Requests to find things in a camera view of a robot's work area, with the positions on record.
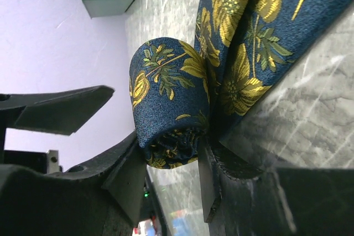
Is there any blue floral yellow tie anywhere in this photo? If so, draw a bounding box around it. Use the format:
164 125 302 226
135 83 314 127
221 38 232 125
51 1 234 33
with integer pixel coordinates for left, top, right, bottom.
129 0 353 169

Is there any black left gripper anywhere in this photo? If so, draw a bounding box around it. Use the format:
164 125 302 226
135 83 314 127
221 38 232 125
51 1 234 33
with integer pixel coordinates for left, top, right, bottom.
1 85 114 174

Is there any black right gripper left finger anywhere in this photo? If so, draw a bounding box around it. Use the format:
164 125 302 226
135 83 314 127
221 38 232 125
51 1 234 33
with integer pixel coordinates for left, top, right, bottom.
1 133 146 235

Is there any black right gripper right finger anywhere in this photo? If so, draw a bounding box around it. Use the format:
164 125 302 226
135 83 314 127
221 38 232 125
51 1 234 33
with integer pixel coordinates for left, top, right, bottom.
198 137 353 235

